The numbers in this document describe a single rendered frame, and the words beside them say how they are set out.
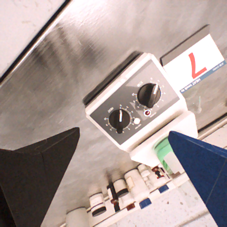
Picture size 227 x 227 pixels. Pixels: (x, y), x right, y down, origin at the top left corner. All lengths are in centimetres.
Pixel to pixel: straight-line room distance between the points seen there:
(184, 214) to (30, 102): 67
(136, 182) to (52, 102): 44
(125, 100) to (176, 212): 60
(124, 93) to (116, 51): 6
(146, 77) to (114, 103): 6
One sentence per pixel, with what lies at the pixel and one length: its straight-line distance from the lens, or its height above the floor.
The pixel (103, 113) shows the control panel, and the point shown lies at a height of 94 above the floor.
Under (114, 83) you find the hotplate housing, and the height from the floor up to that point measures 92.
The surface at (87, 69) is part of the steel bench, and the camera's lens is 17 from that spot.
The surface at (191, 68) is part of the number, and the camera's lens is 24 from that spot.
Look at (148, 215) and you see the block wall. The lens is 73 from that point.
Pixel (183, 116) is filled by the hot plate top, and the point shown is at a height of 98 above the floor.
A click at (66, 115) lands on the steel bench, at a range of 21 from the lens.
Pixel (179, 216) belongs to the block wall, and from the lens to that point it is 69.
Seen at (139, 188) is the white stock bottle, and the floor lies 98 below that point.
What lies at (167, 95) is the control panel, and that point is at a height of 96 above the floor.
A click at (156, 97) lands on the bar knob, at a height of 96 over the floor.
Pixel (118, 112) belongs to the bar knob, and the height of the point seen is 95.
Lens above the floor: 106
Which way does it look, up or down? 45 degrees down
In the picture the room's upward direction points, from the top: 151 degrees clockwise
